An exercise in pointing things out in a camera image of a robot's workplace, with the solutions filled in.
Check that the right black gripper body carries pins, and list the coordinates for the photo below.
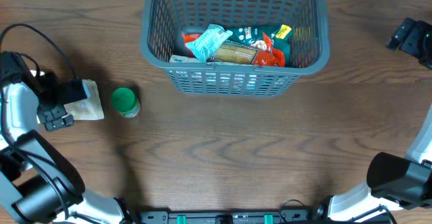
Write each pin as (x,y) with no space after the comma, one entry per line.
(416,38)

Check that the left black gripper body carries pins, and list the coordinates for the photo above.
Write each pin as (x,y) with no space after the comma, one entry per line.
(49,110)

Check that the cream paper pouch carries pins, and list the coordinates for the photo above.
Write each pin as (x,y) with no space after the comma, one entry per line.
(87,109)

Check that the green lid jar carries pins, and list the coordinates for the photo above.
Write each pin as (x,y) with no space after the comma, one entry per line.
(125,102)

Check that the tissue multipack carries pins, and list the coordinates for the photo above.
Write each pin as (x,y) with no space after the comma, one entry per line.
(182,59)

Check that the green coffee bag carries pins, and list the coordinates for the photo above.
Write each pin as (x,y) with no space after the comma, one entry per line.
(270,38)

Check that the orange spaghetti packet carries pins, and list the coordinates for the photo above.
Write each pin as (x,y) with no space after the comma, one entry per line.
(230,51)

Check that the light blue snack packet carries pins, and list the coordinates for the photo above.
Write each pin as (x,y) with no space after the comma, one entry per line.
(202,46)

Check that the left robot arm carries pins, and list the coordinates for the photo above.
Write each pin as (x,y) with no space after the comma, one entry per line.
(38,184)

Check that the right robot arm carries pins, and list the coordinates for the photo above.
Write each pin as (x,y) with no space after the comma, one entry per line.
(393,183)

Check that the grey plastic basket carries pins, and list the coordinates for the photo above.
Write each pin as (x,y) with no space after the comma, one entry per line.
(164,22)

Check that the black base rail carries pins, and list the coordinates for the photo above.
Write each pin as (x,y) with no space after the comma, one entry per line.
(297,215)

